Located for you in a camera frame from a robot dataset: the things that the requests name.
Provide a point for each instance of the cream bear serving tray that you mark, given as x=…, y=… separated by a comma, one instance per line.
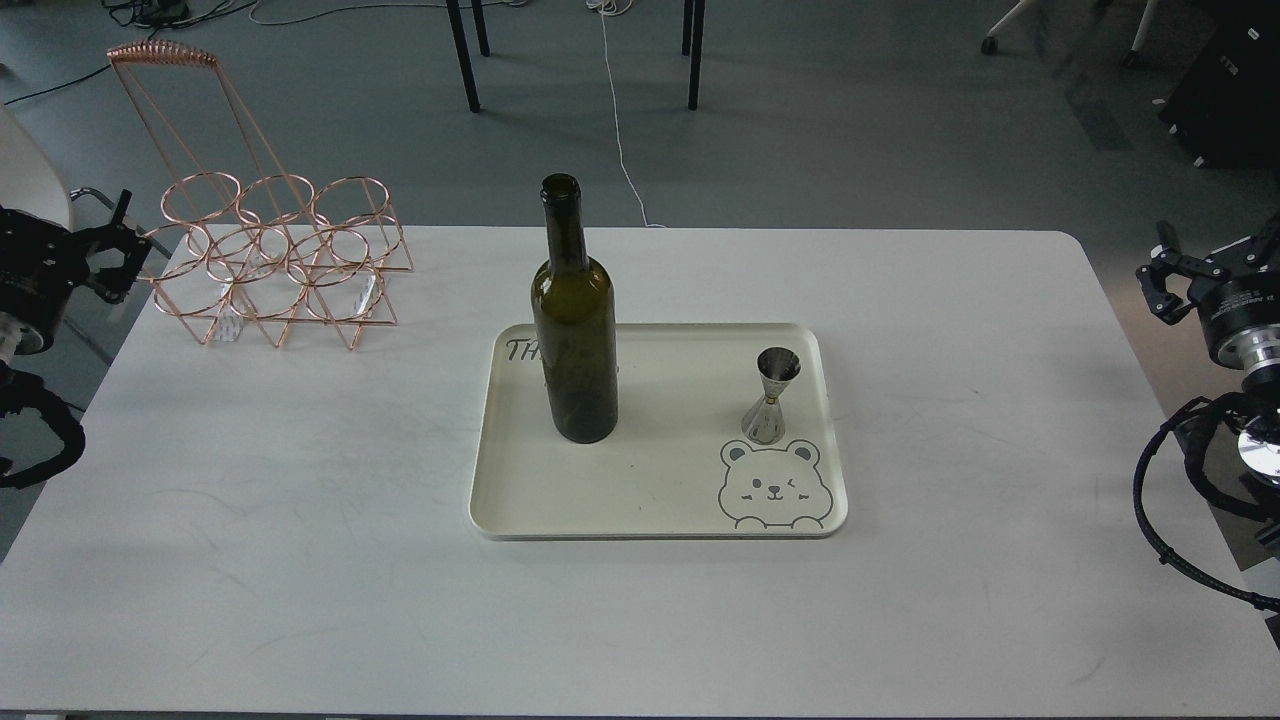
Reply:
x=677, y=465

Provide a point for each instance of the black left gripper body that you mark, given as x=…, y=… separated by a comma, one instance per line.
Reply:
x=41, y=264

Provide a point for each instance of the dark green wine bottle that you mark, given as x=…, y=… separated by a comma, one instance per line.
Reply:
x=572, y=302

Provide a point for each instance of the black table legs left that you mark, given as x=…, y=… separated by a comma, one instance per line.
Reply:
x=463, y=47

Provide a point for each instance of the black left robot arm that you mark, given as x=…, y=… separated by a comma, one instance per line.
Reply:
x=27, y=391

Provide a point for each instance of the steel double jigger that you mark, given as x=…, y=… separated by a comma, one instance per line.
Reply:
x=764, y=423

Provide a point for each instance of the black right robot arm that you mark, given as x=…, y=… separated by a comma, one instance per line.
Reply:
x=1251, y=412

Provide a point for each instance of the black equipment case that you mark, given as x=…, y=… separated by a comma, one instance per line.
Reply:
x=1224, y=110

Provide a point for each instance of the black table legs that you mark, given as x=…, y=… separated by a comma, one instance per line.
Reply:
x=463, y=47
x=692, y=36

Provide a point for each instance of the copper wire bottle rack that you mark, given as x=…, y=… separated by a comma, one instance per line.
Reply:
x=261, y=248

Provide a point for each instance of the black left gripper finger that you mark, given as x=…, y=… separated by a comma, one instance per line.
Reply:
x=113, y=283
x=121, y=233

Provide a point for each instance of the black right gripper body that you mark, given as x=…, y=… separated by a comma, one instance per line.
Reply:
x=1233, y=288

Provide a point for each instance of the black table legs right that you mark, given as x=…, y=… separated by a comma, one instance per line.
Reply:
x=692, y=36

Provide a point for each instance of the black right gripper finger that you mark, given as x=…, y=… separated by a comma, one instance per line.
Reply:
x=1168, y=259
x=1163, y=304

